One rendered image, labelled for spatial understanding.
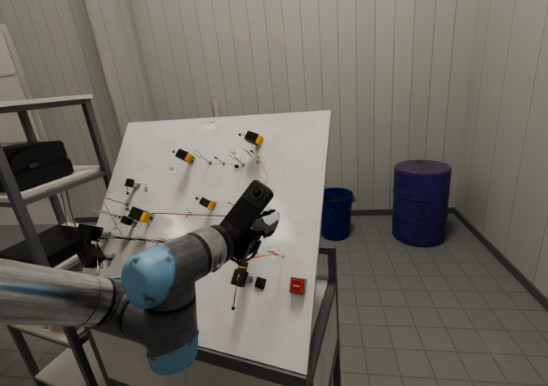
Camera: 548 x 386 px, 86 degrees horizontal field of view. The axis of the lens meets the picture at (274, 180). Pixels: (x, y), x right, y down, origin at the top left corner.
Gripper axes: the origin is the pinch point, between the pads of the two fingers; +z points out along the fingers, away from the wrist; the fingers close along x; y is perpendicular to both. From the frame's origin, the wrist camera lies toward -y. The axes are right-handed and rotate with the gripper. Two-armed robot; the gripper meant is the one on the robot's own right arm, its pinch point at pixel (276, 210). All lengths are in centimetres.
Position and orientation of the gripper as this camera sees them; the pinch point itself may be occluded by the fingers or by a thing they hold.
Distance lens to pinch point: 68.5
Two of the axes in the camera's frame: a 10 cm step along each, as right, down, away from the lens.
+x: 7.7, 5.1, -3.8
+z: 5.2, -1.4, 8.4
